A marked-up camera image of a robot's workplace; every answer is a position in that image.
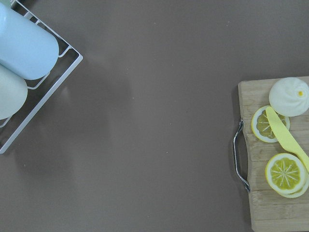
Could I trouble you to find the lemon slice near bun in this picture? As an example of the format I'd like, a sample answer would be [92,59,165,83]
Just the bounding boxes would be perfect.
[251,105,278,143]

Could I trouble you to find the white steamed bun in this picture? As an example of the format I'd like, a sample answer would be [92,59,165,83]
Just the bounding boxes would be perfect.
[268,77,309,117]

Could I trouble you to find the yellow plastic knife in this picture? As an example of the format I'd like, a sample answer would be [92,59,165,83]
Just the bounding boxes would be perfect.
[266,106,309,171]

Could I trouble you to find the light blue cup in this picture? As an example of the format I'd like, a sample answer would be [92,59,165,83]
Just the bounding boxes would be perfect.
[0,3,59,80]

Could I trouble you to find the top stacked lemon slice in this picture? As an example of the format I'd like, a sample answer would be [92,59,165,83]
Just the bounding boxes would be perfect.
[265,153,308,194]

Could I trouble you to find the stacked lemon slice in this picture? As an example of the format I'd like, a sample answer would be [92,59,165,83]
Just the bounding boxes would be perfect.
[278,175,309,198]
[265,153,308,194]

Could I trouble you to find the cream white cup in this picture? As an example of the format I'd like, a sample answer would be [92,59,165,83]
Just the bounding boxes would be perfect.
[0,65,28,120]

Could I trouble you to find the bamboo cutting board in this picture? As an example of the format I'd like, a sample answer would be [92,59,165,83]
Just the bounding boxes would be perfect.
[235,79,309,232]

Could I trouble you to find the bottom stacked lemon slice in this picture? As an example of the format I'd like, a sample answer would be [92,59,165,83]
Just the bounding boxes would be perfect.
[278,175,309,198]

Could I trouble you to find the white wire cup rack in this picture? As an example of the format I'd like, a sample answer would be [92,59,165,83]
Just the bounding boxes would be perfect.
[0,0,83,154]

